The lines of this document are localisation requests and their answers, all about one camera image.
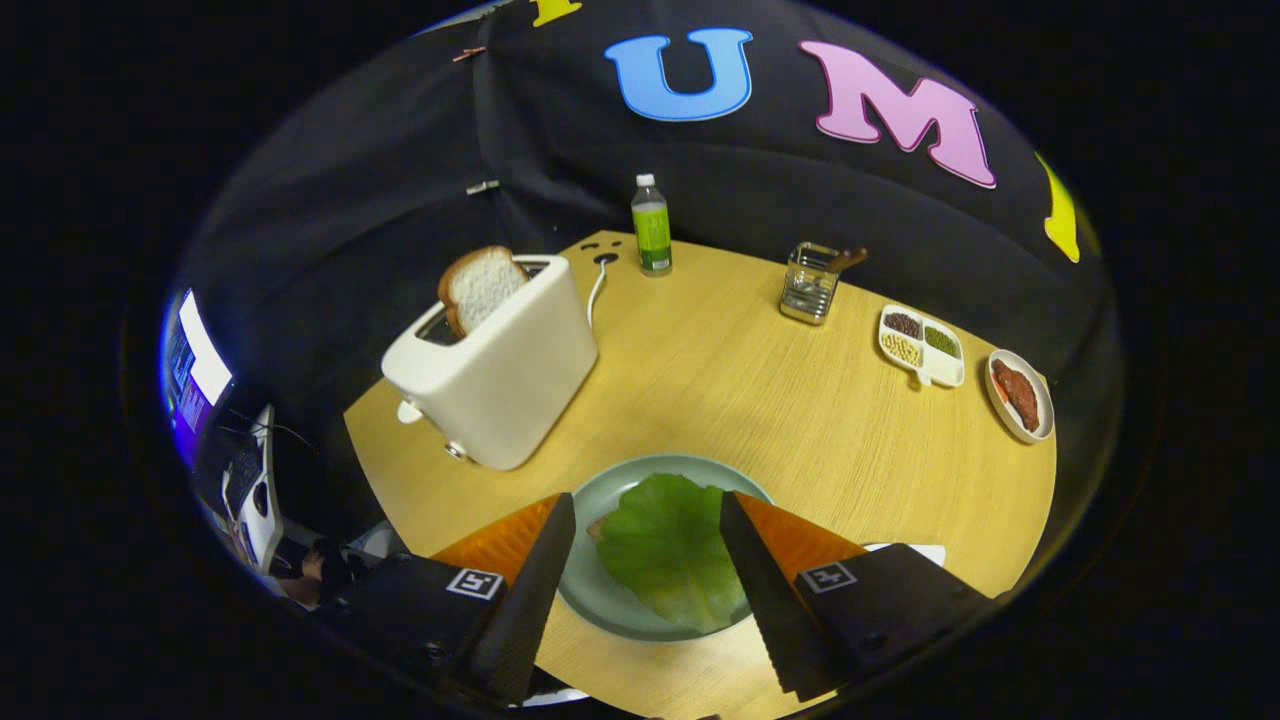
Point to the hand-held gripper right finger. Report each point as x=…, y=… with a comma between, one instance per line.
x=770, y=610

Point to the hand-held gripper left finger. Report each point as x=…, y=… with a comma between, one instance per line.
x=525, y=610

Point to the green lettuce leaf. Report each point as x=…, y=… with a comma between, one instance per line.
x=665, y=550

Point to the white bread slice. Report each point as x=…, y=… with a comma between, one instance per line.
x=485, y=285

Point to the grey-green plate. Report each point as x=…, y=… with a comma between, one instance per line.
x=600, y=600

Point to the white plate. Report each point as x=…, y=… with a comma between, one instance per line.
x=925, y=553

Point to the white toaster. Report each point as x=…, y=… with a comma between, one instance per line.
x=510, y=380

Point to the white device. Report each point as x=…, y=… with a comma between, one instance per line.
x=268, y=520

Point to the yellow beans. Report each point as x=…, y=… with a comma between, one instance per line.
x=902, y=349

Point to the white divided dish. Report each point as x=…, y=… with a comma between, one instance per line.
x=947, y=370

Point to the dark beans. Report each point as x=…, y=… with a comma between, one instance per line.
x=902, y=323

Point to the metal utensil holder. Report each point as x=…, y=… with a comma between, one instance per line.
x=808, y=295

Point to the green beans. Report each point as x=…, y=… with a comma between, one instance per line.
x=941, y=341

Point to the brown meat slice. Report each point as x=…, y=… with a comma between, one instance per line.
x=1018, y=395

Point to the round plate with meat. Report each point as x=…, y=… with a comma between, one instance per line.
x=1046, y=405

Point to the green label water bottle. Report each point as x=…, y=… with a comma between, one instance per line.
x=652, y=235

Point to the computer monitor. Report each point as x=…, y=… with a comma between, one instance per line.
x=195, y=370

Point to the silver cloth clip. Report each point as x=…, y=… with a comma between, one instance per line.
x=482, y=187

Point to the copper cloth clip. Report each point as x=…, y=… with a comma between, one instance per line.
x=468, y=53

